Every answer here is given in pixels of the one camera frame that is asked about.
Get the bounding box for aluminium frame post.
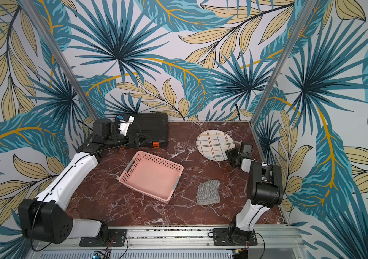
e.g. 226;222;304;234
250;0;316;129
21;0;99;120

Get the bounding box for white plaid striped plate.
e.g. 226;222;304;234
196;129;235;161

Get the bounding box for right aluminium frame post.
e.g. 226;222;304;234
250;0;316;129

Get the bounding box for pink plastic basket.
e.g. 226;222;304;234
119;151;184;204

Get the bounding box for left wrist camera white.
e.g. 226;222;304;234
114;115;135;136

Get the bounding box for left aluminium frame post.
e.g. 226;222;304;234
21;0;99;120

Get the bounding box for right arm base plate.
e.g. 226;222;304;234
212;228;257;246

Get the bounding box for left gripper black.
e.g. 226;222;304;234
105;130;150;150

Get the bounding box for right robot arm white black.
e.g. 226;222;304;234
226;142;283;244

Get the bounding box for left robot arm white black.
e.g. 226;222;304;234
18;115;139;244

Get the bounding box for grey microfibre cloth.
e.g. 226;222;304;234
197;180;220;206

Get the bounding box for black plastic tool case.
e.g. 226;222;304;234
122;112;168;148

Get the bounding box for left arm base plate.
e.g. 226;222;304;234
79;229;127;247

